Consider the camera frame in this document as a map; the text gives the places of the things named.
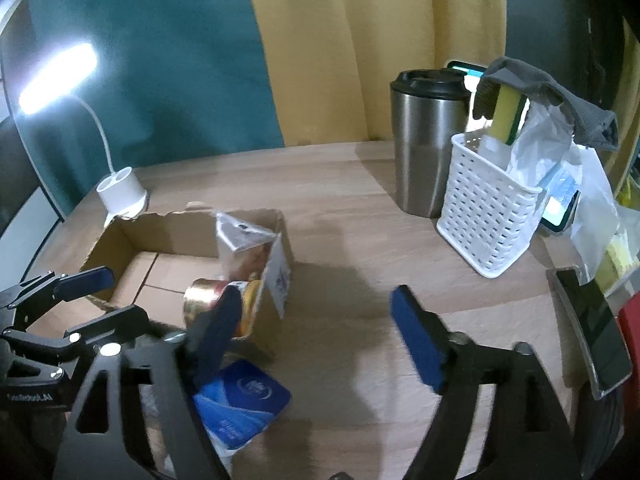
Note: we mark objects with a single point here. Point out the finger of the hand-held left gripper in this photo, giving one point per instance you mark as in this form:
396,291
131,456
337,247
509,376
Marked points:
85,282
115,321

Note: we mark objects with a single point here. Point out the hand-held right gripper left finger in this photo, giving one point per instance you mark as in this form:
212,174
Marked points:
220,332

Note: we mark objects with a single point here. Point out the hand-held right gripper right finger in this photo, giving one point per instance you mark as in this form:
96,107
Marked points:
415,340

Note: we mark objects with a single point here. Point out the blue tissue pack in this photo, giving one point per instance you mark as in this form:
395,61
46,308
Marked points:
250,395

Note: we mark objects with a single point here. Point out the cardboard box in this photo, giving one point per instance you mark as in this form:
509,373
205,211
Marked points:
165,235

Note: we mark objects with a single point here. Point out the grey sock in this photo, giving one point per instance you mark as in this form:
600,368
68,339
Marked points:
540,90

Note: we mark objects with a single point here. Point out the gold and red can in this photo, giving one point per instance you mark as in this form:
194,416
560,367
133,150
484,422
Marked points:
205,296

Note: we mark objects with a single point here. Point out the clear snack bag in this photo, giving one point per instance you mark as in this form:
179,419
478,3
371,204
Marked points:
240,240

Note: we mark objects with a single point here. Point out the white desk lamp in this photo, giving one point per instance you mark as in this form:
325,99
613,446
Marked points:
122,192

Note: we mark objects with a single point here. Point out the white plastic basket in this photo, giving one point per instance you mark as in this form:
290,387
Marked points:
480,210

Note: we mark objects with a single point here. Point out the black smartphone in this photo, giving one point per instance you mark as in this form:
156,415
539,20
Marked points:
595,330

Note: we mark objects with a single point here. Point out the stainless steel tumbler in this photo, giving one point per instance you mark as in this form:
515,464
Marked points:
420,150

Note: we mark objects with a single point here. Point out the phone with lit screen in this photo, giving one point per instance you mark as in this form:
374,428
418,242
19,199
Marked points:
557,212

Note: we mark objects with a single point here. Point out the red object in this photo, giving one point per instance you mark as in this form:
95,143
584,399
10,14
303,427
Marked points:
631,325

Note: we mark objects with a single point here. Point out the yellow packet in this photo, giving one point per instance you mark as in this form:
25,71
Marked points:
620,260

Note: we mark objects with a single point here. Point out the clear plastic bag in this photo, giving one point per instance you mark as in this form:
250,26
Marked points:
595,200

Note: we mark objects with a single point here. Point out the white plastic bag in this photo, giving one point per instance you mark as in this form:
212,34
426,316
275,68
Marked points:
540,140

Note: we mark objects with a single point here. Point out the teal curtain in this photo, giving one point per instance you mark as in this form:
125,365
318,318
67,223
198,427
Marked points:
175,60

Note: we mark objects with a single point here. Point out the yellow and green sponge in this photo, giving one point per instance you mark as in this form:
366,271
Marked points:
505,115

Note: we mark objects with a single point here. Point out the yellow curtain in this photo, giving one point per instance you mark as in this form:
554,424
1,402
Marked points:
360,50

